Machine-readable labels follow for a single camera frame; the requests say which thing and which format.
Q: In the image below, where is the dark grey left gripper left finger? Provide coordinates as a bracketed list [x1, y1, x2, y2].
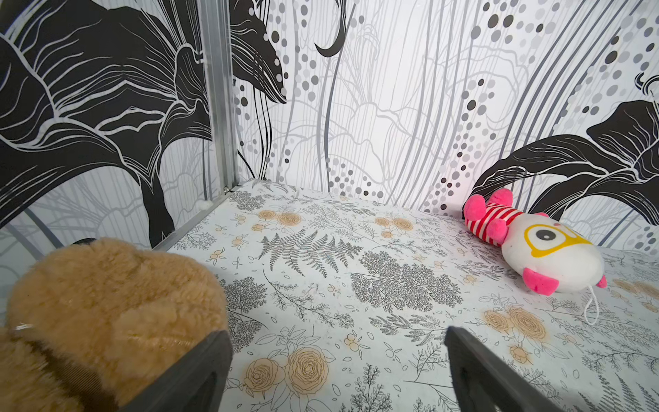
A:
[120, 331, 233, 412]

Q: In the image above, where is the white pink owl plush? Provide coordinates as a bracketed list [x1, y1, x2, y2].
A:
[463, 188, 608, 296]

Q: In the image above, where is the tan teddy bear plush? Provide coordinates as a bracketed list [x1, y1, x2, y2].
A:
[1, 238, 229, 411]

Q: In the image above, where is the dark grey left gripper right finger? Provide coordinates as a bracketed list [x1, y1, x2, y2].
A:
[444, 326, 559, 412]

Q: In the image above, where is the aluminium corner frame post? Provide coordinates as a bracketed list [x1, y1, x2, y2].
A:
[197, 0, 239, 195]

